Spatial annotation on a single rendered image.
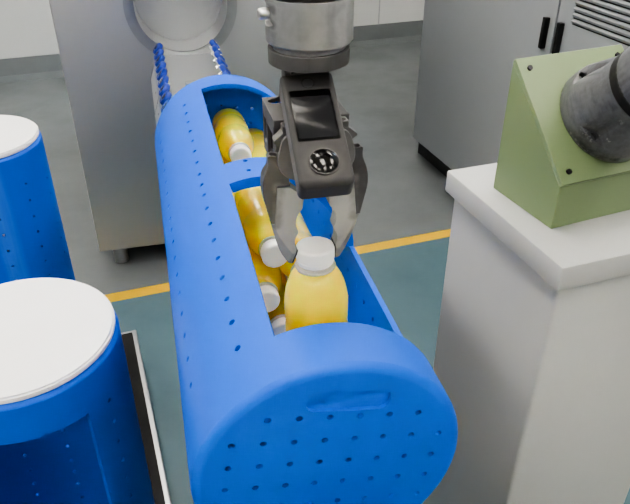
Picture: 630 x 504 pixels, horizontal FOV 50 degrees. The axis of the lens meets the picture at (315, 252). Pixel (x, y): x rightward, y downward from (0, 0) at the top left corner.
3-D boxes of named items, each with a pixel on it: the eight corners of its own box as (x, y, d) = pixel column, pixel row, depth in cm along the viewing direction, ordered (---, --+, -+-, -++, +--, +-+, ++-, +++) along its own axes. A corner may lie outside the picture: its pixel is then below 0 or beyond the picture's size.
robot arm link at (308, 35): (365, 0, 54) (264, 6, 52) (363, 58, 56) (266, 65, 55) (340, -19, 60) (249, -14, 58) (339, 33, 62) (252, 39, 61)
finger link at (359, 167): (368, 203, 67) (356, 123, 62) (373, 210, 66) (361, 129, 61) (323, 216, 67) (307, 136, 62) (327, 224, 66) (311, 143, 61)
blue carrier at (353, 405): (281, 203, 152) (301, 80, 138) (423, 545, 81) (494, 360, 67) (151, 198, 144) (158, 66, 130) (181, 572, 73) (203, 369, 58)
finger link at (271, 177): (300, 217, 67) (315, 135, 62) (304, 226, 65) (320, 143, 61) (253, 216, 65) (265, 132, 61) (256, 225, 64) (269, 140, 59)
